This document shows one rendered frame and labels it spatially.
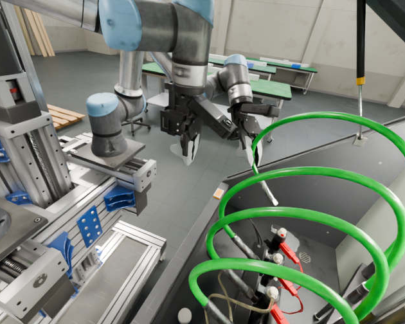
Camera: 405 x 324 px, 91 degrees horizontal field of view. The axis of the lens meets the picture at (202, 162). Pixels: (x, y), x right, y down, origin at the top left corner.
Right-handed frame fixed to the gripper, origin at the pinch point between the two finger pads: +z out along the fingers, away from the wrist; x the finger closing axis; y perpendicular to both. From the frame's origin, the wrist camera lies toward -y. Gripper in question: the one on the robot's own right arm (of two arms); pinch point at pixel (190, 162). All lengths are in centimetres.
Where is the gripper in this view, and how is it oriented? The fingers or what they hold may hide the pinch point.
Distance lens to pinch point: 54.1
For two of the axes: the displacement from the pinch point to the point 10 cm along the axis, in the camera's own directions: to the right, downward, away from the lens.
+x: -4.3, 4.7, -7.7
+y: -9.0, -3.3, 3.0
